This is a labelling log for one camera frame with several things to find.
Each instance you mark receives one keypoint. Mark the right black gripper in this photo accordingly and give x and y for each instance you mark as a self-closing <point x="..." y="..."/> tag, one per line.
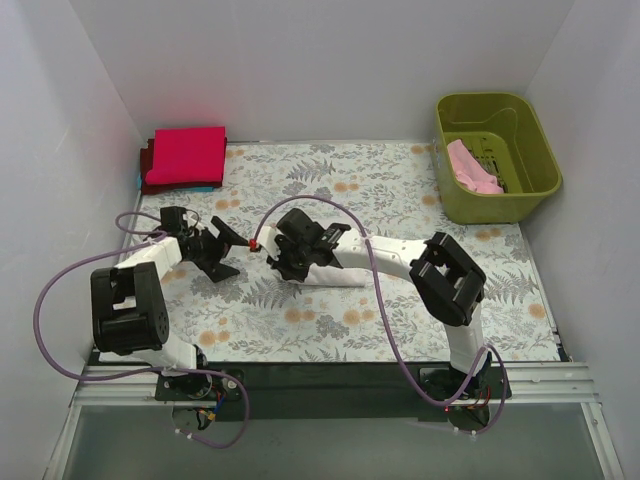
<point x="286" y="247"/>

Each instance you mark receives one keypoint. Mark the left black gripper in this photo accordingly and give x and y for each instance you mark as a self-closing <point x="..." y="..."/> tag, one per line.
<point x="214" y="250"/>

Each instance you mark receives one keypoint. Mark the white t shirt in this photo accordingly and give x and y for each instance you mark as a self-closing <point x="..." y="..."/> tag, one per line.
<point x="340" y="272"/>

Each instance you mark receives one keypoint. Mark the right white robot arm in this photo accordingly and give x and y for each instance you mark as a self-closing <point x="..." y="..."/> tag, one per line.
<point x="448" y="281"/>

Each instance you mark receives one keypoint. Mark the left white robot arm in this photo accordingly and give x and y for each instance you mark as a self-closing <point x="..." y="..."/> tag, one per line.
<point x="129" y="312"/>

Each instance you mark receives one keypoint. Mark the floral table mat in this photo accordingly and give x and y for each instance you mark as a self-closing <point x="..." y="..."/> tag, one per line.
<point x="391" y="189"/>

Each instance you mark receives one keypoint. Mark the folded teal t shirt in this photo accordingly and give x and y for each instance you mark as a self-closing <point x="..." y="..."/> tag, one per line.
<point x="136" y="181"/>

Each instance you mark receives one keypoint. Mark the folded magenta t shirt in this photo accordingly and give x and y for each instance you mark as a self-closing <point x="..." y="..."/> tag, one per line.
<point x="191" y="156"/>

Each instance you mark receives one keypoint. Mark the pink t shirt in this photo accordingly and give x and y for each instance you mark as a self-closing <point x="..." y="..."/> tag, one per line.
<point x="469" y="172"/>

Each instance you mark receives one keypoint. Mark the green plastic basket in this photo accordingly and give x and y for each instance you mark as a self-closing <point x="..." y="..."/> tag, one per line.
<point x="502" y="133"/>

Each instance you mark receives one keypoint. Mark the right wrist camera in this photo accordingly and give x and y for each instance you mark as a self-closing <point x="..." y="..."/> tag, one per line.
<point x="266" y="242"/>

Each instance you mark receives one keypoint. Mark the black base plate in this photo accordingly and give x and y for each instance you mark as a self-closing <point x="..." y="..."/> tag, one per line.
<point x="324" y="390"/>

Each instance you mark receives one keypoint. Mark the aluminium rail frame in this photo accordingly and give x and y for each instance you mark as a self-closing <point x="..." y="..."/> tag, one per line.
<point x="553" y="428"/>

